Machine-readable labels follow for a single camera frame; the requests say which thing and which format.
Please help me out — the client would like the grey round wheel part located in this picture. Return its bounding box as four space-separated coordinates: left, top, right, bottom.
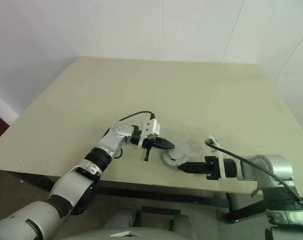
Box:
163 141 192 166

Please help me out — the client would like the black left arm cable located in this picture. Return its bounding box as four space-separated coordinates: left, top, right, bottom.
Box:
115 111 156 159

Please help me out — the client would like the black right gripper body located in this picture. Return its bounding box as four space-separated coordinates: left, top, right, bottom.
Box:
204 156 221 181

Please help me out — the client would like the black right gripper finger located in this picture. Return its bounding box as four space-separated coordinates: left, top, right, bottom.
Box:
179 162 207 170
180 169 207 176

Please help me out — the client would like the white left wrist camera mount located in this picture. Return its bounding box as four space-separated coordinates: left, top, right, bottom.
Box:
138 119 162 148

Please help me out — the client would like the black metal table frame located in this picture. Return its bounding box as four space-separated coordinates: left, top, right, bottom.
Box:
18 172 267 223

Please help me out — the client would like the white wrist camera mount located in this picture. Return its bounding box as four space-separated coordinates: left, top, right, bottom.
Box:
205 134 228 181
138 119 162 148

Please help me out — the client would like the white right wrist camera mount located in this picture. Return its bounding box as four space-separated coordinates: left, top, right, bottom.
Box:
205 134 228 181

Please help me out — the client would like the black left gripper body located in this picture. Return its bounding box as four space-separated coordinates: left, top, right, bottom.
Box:
142 136 158 161

